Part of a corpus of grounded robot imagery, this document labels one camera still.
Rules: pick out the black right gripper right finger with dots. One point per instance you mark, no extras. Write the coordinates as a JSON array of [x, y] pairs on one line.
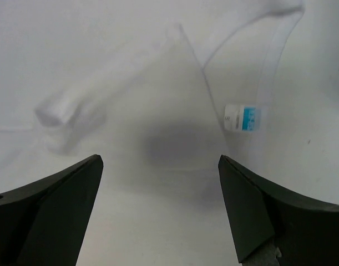
[[272, 225]]

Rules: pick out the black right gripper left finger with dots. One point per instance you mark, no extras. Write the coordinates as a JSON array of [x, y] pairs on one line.
[[44, 222]]

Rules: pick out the white t shirt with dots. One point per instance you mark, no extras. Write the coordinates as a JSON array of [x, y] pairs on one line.
[[160, 90]]

